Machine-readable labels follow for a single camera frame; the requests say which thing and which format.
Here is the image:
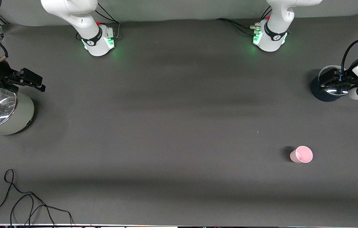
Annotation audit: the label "dark blue saucepan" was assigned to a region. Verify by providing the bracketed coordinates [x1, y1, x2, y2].
[310, 65, 354, 102]

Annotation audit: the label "black left arm base cables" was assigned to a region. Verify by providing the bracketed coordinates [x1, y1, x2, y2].
[216, 18, 259, 36]

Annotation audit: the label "dark grey table mat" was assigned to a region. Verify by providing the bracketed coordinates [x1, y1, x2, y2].
[0, 11, 358, 227]

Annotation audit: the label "glass lid with blue knob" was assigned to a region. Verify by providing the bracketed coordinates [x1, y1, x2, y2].
[318, 65, 354, 96]

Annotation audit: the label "pale green cooking pot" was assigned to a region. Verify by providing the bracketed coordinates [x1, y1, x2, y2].
[0, 90, 35, 137]

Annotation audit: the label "thin black loose cable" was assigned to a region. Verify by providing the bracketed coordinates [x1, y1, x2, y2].
[0, 169, 74, 227]

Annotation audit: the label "black right arm base cables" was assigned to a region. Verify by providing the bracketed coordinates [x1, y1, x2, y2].
[94, 3, 121, 41]

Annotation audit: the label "pink plastic cup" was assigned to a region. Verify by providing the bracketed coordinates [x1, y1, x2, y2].
[290, 146, 313, 163]

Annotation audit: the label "black arm base cables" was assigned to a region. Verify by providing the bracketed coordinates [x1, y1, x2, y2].
[94, 3, 121, 41]
[216, 18, 259, 36]

